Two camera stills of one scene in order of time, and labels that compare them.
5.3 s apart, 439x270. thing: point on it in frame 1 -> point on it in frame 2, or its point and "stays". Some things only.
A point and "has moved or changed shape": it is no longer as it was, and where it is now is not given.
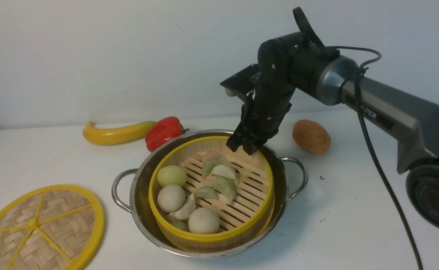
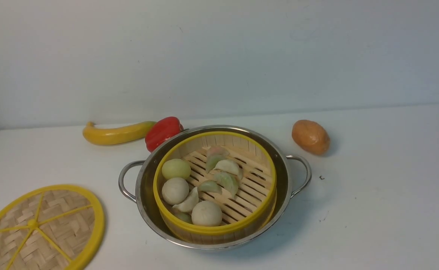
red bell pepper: [164, 129] stays
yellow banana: [96, 135] stays
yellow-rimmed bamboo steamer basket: [208, 196] has moved or changed shape
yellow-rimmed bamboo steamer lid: [50, 227] stays
